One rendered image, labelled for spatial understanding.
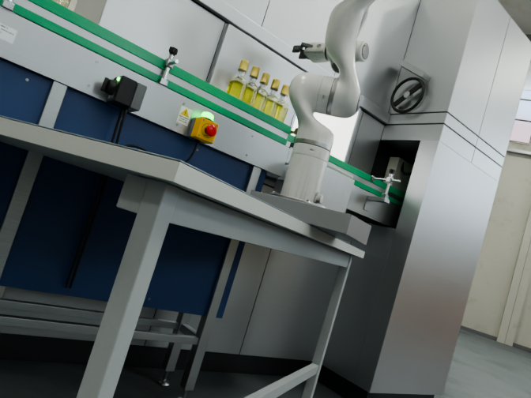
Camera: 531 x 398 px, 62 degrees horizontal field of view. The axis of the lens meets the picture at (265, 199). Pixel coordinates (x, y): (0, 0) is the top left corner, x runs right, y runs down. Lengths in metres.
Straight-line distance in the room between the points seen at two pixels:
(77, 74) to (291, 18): 1.16
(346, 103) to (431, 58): 1.37
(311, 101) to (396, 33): 1.45
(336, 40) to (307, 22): 0.88
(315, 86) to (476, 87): 1.46
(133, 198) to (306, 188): 0.72
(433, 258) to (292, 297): 0.78
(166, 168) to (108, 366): 0.32
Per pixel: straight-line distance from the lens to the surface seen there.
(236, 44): 2.02
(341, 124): 2.41
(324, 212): 1.27
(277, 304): 2.32
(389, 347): 2.44
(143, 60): 1.54
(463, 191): 2.71
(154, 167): 0.70
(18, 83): 1.43
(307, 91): 1.44
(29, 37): 1.43
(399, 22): 2.86
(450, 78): 2.61
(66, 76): 1.44
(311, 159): 1.38
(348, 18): 1.48
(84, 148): 0.80
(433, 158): 2.45
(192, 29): 1.96
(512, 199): 11.41
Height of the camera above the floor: 0.68
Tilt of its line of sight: 5 degrees up
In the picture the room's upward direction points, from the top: 17 degrees clockwise
